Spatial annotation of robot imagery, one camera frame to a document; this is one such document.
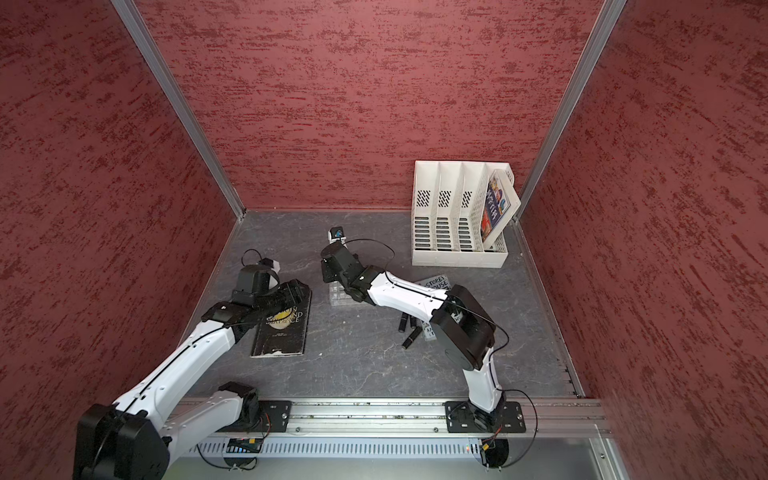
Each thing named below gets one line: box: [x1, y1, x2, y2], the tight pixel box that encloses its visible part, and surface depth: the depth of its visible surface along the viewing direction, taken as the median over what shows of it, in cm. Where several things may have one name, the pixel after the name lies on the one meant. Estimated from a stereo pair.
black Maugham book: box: [251, 279, 312, 358], surface depth 87 cm
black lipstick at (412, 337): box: [402, 326, 423, 349], surface depth 89 cm
